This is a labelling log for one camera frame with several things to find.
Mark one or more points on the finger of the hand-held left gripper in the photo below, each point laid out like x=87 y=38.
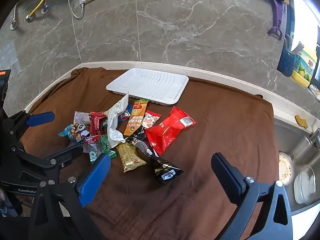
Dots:
x=41 y=118
x=67 y=152

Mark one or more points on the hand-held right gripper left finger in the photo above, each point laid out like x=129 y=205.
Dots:
x=95 y=177

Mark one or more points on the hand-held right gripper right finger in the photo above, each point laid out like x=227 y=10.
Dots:
x=226 y=177

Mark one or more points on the blue panda snack packet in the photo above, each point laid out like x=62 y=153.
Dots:
x=72 y=131

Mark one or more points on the long white snack packet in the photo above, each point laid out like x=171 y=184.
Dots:
x=113 y=122

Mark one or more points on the black gold snack packet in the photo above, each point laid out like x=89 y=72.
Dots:
x=163 y=167

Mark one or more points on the blue white snack packet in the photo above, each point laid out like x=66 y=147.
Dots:
x=124 y=115

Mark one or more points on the long orange snack packet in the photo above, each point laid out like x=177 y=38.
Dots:
x=135 y=120

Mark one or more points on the large red snack packet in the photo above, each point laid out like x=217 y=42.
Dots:
x=167 y=132

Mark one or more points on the white plastic tray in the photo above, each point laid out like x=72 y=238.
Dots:
x=150 y=85

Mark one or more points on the green red snack packet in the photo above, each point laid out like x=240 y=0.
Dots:
x=106 y=143

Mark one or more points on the pink snack packet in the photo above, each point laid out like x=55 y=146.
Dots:
x=81 y=117

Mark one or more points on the red crimped snack packet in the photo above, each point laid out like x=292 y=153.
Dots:
x=96 y=123

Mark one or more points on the black white snack packet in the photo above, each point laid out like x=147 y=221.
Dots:
x=137 y=137

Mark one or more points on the brown cloth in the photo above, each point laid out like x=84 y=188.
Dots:
x=212 y=120

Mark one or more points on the dirty metal bowl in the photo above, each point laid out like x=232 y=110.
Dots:
x=286 y=170

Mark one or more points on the stainless steel sink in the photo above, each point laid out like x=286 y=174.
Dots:
x=295 y=142

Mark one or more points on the clear glass bowl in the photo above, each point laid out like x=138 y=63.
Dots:
x=303 y=185

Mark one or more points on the small red white snack packet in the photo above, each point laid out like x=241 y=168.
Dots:
x=151 y=120

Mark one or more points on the yellow sponge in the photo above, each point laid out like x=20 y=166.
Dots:
x=301 y=121

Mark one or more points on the metal faucet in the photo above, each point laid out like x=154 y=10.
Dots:
x=315 y=137

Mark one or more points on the yellow box with fruit picture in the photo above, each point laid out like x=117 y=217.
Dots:
x=303 y=75

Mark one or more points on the blue utensil holder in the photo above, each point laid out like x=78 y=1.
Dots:
x=287 y=63

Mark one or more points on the white utensil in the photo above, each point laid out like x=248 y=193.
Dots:
x=297 y=48

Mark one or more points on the window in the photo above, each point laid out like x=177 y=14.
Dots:
x=307 y=25

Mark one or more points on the purple peeler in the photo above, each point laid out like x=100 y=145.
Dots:
x=278 y=12

